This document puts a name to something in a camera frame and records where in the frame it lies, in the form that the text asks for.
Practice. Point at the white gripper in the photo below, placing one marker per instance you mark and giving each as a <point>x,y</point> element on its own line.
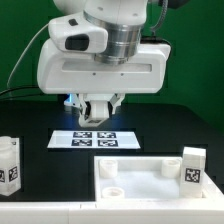
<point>64,73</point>

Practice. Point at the white square table top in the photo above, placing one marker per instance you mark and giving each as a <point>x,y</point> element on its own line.
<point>136,178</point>

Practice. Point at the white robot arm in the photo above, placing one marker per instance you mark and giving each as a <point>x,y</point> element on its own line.
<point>96,53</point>

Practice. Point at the white sheet with tags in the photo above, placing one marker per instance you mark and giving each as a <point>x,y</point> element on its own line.
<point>93,140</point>

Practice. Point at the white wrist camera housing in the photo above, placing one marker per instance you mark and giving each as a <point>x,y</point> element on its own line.
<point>75,33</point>

